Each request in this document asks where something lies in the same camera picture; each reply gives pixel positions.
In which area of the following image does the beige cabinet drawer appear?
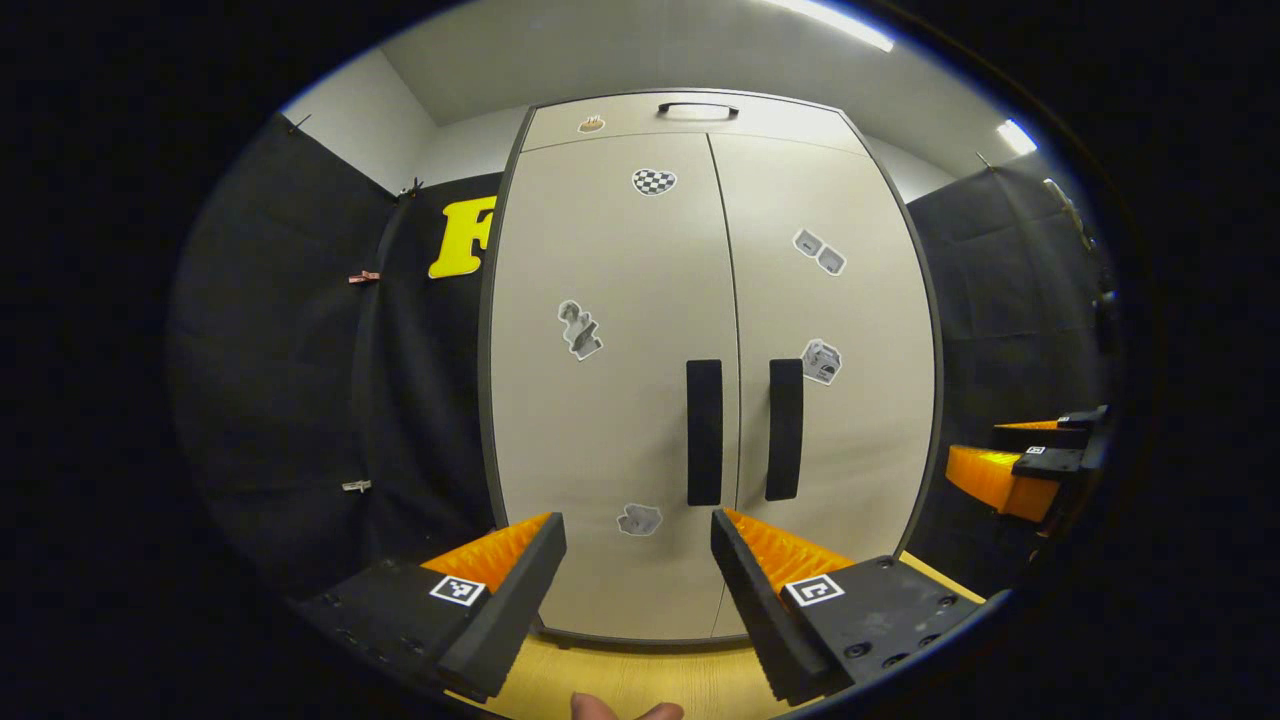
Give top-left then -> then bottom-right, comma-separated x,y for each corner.
520,92 -> 869,156

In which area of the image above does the white and grey cabinet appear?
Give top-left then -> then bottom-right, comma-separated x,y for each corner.
477,88 -> 946,651

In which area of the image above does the black backdrop cloth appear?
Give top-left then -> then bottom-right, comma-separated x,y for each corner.
170,115 -> 501,601
905,150 -> 1121,601

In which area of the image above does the long ceiling light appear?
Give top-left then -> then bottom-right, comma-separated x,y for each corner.
760,0 -> 896,53

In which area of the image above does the black right door handle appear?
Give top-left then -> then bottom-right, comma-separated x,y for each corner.
765,358 -> 805,502

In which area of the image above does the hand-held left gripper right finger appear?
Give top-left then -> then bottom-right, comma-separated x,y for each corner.
710,508 -> 986,706

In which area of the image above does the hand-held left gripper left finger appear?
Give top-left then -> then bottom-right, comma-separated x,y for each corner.
295,512 -> 568,704

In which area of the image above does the white cabinet door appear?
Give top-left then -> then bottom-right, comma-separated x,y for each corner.
488,132 -> 741,641
708,132 -> 939,641

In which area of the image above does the black left door handle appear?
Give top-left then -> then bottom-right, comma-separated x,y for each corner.
686,359 -> 724,507

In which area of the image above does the black door handle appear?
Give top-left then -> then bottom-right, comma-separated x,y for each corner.
686,359 -> 724,507
765,358 -> 805,502

